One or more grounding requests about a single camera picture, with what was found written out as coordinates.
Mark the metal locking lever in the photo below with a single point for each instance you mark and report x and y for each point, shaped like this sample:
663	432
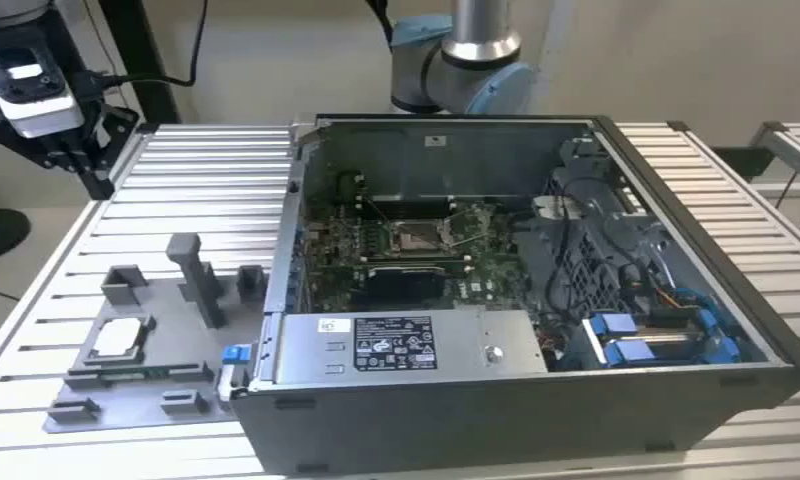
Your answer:
469	227

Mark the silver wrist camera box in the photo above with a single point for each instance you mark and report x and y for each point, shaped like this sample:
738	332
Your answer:
33	105

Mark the green motherboard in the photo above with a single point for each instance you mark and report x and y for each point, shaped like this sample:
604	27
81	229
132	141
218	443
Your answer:
493	270

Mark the CPU socket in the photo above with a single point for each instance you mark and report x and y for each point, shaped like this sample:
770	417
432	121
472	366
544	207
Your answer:
419	240

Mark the green RAM stick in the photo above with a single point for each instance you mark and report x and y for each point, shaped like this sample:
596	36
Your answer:
140	374

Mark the black vertical frame post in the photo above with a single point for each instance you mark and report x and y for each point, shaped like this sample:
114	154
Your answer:
149	60

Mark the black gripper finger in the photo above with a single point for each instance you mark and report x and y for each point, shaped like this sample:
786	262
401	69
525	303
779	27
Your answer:
121	125
33	154

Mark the silver green CPU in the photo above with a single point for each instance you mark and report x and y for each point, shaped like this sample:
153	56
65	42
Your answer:
116	340

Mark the silver power supply with label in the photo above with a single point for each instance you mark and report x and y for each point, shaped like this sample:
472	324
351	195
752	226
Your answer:
307	350

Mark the black heatsink block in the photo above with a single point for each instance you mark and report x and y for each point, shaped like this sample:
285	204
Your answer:
403	290

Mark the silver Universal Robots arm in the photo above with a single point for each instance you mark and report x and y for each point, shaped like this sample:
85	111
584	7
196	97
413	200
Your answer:
427	75

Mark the grey parts rack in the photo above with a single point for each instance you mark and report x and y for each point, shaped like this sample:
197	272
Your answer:
166	347

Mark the black open PC case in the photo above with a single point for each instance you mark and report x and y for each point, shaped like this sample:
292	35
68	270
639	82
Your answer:
440	430

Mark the blue disk carrier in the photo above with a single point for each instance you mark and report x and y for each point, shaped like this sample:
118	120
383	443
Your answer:
629	351
609	324

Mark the black RAM slot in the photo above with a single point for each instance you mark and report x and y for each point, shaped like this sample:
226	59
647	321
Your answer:
413	257
413	266

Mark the dark plastic drive cage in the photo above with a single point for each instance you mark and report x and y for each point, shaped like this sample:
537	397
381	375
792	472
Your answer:
573	260

